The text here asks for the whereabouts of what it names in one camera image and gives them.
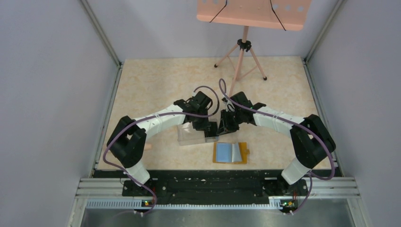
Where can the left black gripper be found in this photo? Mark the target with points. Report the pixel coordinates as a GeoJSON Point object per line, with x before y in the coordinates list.
{"type": "Point", "coordinates": [204, 125]}

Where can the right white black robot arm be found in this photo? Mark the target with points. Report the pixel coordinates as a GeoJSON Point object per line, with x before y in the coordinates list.
{"type": "Point", "coordinates": [312, 142]}

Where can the orange leather card holder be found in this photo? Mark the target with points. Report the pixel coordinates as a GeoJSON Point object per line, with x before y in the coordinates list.
{"type": "Point", "coordinates": [230, 153]}

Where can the pink music stand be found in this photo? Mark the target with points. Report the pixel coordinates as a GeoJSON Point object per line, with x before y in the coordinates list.
{"type": "Point", "coordinates": [287, 15]}

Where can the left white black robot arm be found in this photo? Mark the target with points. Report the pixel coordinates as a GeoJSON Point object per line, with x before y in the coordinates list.
{"type": "Point", "coordinates": [127, 141]}

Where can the wooden handle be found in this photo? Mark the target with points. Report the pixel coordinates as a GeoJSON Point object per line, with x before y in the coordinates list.
{"type": "Point", "coordinates": [147, 146]}

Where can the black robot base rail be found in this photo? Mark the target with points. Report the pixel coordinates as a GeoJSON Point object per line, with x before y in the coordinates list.
{"type": "Point", "coordinates": [209, 187]}

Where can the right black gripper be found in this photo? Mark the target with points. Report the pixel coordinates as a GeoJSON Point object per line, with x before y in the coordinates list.
{"type": "Point", "coordinates": [225, 127]}

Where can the clear plastic card box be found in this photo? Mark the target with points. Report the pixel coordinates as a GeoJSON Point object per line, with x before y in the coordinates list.
{"type": "Point", "coordinates": [187, 135]}

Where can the white slotted cable duct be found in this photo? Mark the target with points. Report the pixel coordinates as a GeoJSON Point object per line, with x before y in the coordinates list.
{"type": "Point", "coordinates": [140, 205]}

